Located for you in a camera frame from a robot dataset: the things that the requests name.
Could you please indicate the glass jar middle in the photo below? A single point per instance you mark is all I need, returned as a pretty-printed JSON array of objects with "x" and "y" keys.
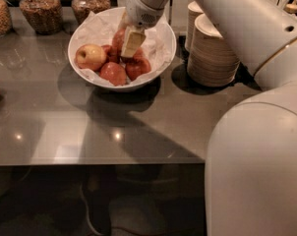
[{"x": 44, "y": 16}]

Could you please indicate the stack paper bowls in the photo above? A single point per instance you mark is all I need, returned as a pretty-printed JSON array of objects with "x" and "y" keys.
[
  {"x": 211, "y": 62},
  {"x": 194, "y": 10}
]

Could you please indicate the yellow-red apple left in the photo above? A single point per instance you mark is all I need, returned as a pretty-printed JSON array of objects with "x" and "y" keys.
[{"x": 90, "y": 56}]

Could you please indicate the white paper bowl liner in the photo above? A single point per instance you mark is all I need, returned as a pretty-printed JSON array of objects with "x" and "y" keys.
[{"x": 96, "y": 27}]

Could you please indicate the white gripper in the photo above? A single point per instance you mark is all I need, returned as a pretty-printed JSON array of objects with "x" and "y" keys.
[{"x": 139, "y": 11}]

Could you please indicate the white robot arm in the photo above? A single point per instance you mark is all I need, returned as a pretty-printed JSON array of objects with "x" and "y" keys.
[{"x": 251, "y": 164}]

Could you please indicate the rear stack paper bowls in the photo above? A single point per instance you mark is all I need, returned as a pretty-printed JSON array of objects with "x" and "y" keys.
[{"x": 194, "y": 10}]

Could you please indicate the glass jar right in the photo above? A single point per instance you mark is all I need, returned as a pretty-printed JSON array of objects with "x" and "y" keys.
[{"x": 82, "y": 8}]

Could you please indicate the white ceramic bowl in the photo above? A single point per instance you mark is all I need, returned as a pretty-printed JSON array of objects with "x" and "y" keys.
[{"x": 89, "y": 76}]

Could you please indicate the front stack paper bowls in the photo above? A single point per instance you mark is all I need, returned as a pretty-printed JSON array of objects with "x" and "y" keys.
[{"x": 211, "y": 62}]

